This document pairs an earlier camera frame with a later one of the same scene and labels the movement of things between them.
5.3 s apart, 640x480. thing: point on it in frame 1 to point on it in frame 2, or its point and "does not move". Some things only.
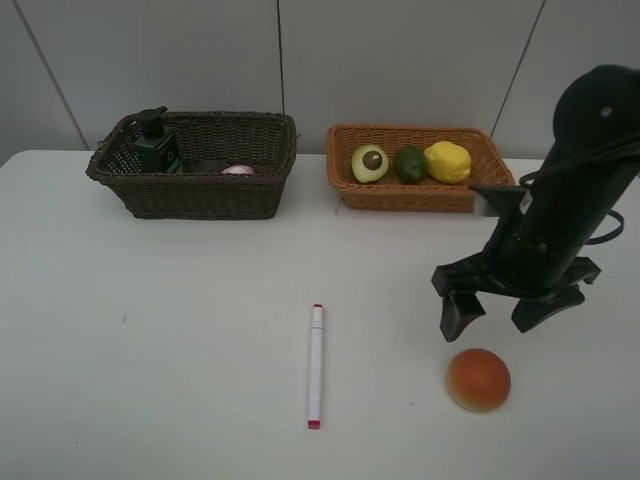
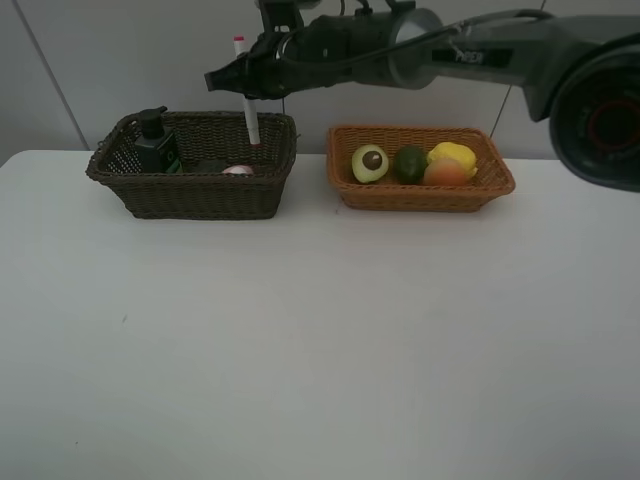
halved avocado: x=369 y=163 does not move
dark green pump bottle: x=157 y=149 does not move
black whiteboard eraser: x=211 y=166 does not move
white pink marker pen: x=316 y=345 to x=240 y=49
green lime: x=410 y=164 does not move
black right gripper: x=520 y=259 to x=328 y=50
